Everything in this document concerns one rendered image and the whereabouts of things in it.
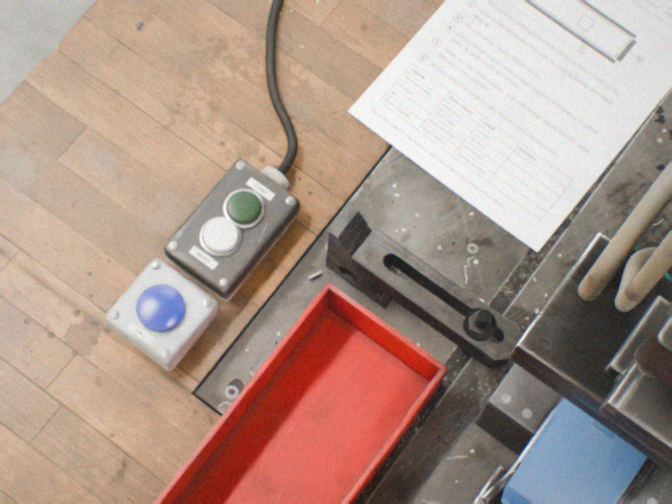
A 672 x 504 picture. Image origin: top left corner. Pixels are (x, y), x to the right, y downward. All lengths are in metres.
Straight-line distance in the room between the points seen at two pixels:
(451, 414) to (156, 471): 0.25
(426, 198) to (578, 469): 0.29
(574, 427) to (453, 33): 0.40
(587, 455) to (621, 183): 0.28
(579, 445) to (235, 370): 0.29
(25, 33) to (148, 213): 1.15
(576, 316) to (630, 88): 0.39
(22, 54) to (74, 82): 1.05
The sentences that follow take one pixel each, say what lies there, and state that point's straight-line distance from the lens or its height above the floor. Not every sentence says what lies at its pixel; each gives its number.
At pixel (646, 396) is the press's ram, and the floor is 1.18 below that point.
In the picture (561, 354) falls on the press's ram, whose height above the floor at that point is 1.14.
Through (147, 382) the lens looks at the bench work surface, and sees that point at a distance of 1.11.
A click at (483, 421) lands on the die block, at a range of 1.09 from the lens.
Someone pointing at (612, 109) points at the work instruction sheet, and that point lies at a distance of 1.23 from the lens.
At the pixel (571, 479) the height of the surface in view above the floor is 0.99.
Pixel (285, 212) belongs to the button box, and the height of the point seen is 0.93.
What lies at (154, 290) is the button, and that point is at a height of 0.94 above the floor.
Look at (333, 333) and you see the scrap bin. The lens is 1.11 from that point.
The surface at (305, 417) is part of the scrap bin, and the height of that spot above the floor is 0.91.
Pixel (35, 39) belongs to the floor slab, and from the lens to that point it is 2.28.
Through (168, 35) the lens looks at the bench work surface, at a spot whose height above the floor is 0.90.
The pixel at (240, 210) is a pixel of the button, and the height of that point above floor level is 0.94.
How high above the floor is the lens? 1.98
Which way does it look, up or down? 71 degrees down
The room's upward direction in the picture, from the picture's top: 6 degrees clockwise
